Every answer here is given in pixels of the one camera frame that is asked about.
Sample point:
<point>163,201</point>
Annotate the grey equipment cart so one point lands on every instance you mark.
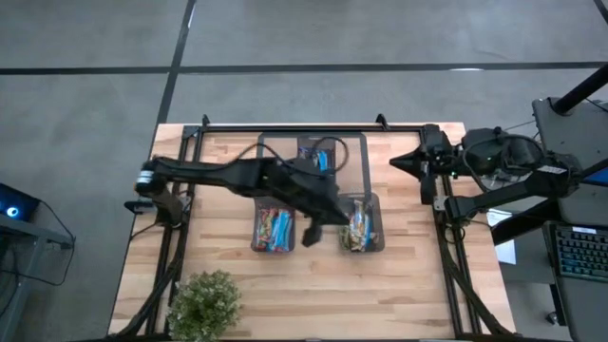
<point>570,123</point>

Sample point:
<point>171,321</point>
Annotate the grey translucent plastic bin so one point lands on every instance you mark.
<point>254,228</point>
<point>316,141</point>
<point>378,214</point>

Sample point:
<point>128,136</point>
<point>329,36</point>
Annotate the black pole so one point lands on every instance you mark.
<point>582,90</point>

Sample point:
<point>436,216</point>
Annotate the gold granola bar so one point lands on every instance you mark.
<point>344,237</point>

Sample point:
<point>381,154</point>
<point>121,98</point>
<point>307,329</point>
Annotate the grey side table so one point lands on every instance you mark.
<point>28,247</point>

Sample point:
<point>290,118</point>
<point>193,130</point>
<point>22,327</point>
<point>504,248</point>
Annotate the black computer blue light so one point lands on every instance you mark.
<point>19,202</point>

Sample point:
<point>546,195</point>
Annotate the black aluminium rig frame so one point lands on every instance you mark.
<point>309,128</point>

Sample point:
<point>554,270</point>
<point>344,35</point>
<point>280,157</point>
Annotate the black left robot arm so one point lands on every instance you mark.
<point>214,173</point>

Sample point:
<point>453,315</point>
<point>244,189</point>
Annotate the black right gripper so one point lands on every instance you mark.
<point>442,159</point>

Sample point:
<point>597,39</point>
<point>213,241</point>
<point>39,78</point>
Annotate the green potted plant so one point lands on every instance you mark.
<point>204,306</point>

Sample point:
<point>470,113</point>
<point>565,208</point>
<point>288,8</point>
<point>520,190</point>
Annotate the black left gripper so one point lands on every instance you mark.
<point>316,199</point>

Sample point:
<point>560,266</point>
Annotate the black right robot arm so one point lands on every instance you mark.
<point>503,197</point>

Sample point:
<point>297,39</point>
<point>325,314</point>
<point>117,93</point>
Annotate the black cart strut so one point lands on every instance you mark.
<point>522,228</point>

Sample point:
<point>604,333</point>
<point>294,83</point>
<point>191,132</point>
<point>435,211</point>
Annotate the white paper sheet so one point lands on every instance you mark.
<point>506,252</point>

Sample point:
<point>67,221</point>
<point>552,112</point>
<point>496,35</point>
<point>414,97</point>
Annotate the black caster wheel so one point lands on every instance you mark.
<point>552,318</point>

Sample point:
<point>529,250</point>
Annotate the blue granola bar pink ends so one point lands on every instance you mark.
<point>276,240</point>
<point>281,228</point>
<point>288,235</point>

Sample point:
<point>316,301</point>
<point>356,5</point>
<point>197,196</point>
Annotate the backlit laptop keyboard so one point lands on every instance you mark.
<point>582,254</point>

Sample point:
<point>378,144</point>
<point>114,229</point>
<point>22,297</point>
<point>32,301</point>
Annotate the reddish granola bar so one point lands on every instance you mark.
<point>262,230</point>
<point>271,228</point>

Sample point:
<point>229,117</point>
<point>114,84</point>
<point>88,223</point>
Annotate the black tablet blue screen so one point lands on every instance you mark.
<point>599,178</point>

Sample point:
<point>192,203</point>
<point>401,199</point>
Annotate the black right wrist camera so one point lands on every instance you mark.
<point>434,135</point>

